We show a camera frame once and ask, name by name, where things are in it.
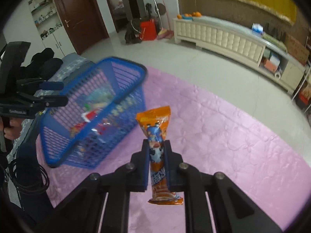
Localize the clear blue striped snack bag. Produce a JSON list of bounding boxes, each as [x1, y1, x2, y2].
[[76, 86, 115, 110]]

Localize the blue plastic basket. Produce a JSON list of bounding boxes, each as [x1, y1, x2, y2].
[[40, 57, 148, 169]]

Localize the red white snack bag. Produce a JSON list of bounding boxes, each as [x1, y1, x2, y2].
[[70, 118, 118, 138]]

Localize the orange snack stick pack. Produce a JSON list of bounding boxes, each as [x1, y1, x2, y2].
[[135, 106, 183, 205]]

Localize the red snack packet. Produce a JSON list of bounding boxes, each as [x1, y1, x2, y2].
[[81, 108, 102, 123]]

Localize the left hand in black glove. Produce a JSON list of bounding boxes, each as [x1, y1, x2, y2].
[[17, 47, 63, 81]]

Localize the dark brown wooden door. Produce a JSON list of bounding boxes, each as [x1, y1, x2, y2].
[[54, 0, 109, 54]]

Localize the black bag on floor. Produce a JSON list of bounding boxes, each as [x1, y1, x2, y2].
[[124, 18, 142, 44]]

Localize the red bag on floor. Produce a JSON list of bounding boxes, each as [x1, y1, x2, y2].
[[140, 19, 157, 41]]

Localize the oranges on cabinet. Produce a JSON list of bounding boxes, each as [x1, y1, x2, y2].
[[176, 12, 202, 20]]

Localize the cream tv cabinet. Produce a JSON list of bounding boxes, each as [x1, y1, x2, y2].
[[173, 16, 305, 95]]

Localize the brown cardboard box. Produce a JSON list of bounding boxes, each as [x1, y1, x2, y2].
[[284, 33, 310, 66]]

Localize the white metal shelf rack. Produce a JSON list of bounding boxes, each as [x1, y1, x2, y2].
[[292, 55, 310, 114]]

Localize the blue tissue box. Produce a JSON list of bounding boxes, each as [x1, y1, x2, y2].
[[252, 23, 264, 35]]

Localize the white wall shelf cabinet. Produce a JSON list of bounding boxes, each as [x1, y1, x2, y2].
[[28, 0, 75, 58]]

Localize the black cable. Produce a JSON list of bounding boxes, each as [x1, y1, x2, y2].
[[7, 158, 51, 195]]

